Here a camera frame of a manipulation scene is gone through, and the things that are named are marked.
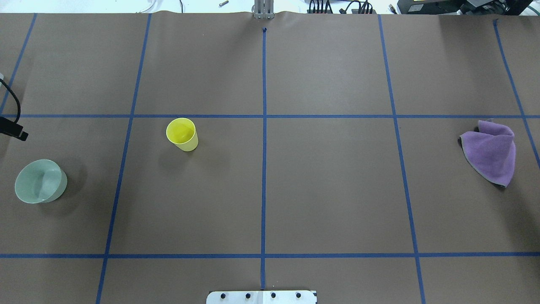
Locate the yellow plastic cup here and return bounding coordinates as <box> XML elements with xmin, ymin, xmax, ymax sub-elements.
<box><xmin>165</xmin><ymin>118</ymin><xmax>199</xmax><ymax>152</ymax></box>

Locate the purple microfiber cloth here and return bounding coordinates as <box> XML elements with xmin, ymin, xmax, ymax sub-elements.
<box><xmin>458</xmin><ymin>119</ymin><xmax>516</xmax><ymax>188</ymax></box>

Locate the aluminium frame post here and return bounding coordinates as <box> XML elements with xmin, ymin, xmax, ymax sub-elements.
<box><xmin>251</xmin><ymin>0</ymin><xmax>275</xmax><ymax>20</ymax></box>

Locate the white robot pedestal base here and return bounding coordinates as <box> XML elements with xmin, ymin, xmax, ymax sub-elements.
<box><xmin>206</xmin><ymin>290</ymin><xmax>318</xmax><ymax>304</ymax></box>

